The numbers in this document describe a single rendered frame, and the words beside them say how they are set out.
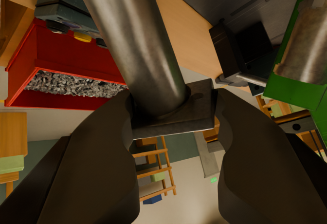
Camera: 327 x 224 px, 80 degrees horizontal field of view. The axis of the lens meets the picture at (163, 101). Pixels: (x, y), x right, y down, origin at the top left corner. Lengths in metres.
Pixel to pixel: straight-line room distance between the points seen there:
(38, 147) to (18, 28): 5.24
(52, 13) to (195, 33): 0.26
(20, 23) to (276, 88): 0.48
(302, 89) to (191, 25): 0.25
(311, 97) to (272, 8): 0.28
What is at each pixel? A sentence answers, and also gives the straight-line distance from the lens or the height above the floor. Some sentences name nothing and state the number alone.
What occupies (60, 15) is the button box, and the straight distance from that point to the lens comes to 0.25.
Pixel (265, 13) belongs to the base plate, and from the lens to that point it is 0.46.
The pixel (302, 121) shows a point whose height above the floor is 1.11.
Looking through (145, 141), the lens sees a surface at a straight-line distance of 6.39.
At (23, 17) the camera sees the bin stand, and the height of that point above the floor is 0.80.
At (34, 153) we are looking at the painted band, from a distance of 5.67.
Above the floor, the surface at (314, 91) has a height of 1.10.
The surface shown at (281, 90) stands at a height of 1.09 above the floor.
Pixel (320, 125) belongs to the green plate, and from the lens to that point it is 0.22.
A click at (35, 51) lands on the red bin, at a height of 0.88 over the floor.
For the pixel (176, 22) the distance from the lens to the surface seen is 0.38.
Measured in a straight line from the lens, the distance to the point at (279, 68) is 0.18.
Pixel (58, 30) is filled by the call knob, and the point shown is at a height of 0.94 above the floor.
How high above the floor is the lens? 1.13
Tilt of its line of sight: 17 degrees down
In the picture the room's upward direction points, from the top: 167 degrees clockwise
